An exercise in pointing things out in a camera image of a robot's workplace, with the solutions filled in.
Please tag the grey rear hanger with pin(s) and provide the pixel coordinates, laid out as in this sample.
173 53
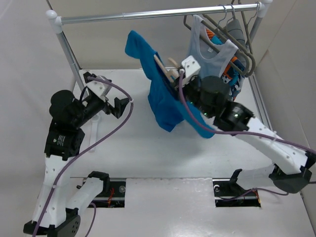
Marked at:
246 26

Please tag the grey hanger with tank top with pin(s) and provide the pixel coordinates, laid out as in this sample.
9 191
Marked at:
209 39

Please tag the grey hanger with patterned garment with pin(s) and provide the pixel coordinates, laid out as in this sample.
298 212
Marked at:
244 49

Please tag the white tank top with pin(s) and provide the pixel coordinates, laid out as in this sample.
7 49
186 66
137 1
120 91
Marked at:
209 49

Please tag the silver clothes rack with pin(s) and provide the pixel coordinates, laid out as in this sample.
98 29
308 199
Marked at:
212 58

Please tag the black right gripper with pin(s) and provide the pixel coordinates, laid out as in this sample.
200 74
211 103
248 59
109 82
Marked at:
193 80

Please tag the beige wooden hanger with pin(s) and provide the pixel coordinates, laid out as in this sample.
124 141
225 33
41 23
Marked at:
172 74

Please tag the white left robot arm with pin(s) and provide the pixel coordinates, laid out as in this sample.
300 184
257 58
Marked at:
55 214

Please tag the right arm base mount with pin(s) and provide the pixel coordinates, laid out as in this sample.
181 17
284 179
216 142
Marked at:
227 193

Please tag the blue t shirt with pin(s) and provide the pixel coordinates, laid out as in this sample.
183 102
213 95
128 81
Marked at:
167 109

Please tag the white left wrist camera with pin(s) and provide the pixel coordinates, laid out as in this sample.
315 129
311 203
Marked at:
99 88

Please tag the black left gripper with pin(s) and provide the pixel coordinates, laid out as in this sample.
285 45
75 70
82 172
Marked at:
118 107

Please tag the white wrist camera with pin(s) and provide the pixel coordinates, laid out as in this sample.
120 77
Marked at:
191 67
99 88

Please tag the colourful patterned garment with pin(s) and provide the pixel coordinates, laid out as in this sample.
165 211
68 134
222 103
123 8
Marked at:
230 74

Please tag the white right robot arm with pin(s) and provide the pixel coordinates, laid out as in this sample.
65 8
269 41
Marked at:
290 165

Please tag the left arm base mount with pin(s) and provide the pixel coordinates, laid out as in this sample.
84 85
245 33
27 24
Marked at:
116 192

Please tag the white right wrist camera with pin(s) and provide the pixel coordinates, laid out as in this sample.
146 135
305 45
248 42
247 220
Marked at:
191 67

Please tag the grey garment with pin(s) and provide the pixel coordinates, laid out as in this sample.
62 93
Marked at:
234 29

